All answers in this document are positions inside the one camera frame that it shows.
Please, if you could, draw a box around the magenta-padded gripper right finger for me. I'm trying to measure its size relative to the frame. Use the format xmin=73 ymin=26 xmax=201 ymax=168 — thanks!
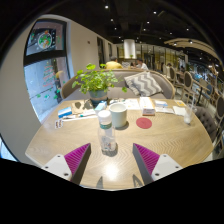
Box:
xmin=131 ymin=142 xmax=184 ymax=186

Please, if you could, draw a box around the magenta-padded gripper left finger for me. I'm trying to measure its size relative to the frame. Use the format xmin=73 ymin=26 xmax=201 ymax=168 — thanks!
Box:
xmin=41 ymin=142 xmax=92 ymax=186

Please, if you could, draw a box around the clear plastic water bottle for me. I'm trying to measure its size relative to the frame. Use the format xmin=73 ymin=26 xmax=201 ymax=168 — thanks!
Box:
xmin=97 ymin=109 xmax=118 ymax=154

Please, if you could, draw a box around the flat round red coaster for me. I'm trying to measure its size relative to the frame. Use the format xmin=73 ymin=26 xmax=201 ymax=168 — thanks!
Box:
xmin=135 ymin=116 xmax=153 ymax=130

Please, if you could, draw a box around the small card pack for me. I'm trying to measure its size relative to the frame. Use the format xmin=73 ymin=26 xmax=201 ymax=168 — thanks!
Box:
xmin=54 ymin=118 xmax=65 ymax=130

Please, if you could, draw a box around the flat blue box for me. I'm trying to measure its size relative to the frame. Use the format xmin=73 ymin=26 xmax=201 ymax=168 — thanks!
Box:
xmin=57 ymin=106 xmax=73 ymax=119

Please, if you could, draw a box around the white paper leaflet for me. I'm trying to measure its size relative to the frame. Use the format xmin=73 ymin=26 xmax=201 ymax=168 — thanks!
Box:
xmin=154 ymin=106 xmax=175 ymax=115

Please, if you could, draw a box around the small blue white carton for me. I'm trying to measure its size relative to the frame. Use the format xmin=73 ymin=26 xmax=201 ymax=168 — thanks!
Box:
xmin=94 ymin=100 xmax=108 ymax=114

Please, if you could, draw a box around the printed magazine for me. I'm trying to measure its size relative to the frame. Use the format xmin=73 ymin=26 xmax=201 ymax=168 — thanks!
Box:
xmin=108 ymin=97 xmax=141 ymax=111

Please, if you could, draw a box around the small white blue box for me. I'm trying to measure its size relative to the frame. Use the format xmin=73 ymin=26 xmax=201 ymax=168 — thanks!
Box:
xmin=154 ymin=99 xmax=169 ymax=108

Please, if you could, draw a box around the white paper napkin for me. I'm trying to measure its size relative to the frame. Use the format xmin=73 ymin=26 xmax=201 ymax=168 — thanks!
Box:
xmin=172 ymin=105 xmax=188 ymax=117

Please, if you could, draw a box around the clear plastic cup with straw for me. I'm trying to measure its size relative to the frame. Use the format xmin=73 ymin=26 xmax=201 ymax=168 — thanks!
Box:
xmin=183 ymin=93 xmax=198 ymax=126

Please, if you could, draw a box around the yellow square card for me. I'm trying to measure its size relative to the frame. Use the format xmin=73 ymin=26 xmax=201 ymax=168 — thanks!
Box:
xmin=173 ymin=99 xmax=187 ymax=108

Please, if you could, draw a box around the grey curved sofa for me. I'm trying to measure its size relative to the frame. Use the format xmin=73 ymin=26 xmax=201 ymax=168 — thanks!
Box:
xmin=59 ymin=68 xmax=177 ymax=101

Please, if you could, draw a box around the grey white chevron pillow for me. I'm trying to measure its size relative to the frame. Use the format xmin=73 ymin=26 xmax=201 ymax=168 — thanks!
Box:
xmin=123 ymin=70 xmax=164 ymax=98

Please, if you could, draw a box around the green potted plant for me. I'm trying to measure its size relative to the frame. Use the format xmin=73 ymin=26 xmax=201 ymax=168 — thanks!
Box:
xmin=71 ymin=63 xmax=129 ymax=108

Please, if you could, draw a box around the group of dining chairs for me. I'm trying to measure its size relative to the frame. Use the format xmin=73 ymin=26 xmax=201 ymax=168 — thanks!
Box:
xmin=161 ymin=63 xmax=224 ymax=134

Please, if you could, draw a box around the person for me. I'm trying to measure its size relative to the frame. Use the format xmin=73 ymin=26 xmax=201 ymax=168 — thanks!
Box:
xmin=134 ymin=58 xmax=149 ymax=71
xmin=104 ymin=55 xmax=124 ymax=70

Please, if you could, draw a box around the dark framed decorated window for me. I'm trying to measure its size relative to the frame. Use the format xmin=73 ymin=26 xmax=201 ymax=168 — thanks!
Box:
xmin=23 ymin=18 xmax=71 ymax=123

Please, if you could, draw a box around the white round column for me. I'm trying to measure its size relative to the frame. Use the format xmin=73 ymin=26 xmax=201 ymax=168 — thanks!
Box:
xmin=123 ymin=38 xmax=137 ymax=60

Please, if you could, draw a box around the group of ceiling lights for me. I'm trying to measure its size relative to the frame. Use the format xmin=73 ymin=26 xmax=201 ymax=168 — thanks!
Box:
xmin=103 ymin=3 xmax=201 ymax=46

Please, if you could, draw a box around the white mug with green handle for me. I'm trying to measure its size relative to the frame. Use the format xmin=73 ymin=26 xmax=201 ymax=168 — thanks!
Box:
xmin=109 ymin=102 xmax=128 ymax=129

